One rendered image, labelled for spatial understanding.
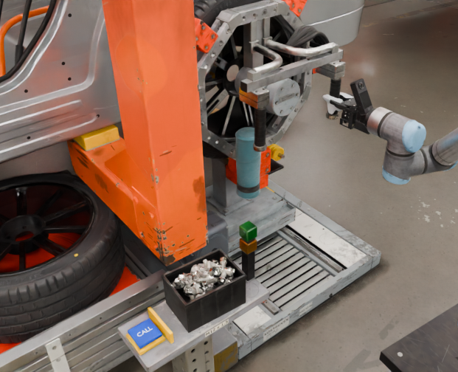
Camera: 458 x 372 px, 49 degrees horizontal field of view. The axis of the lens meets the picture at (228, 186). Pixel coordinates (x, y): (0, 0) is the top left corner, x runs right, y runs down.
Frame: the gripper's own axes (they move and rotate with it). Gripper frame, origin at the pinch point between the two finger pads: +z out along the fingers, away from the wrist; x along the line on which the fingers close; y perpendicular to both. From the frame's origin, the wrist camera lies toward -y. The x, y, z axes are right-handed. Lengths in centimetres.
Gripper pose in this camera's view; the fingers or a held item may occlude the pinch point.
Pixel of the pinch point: (329, 94)
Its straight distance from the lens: 184.2
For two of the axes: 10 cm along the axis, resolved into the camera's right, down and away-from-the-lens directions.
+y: 0.2, 8.2, 5.7
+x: 7.9, -3.7, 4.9
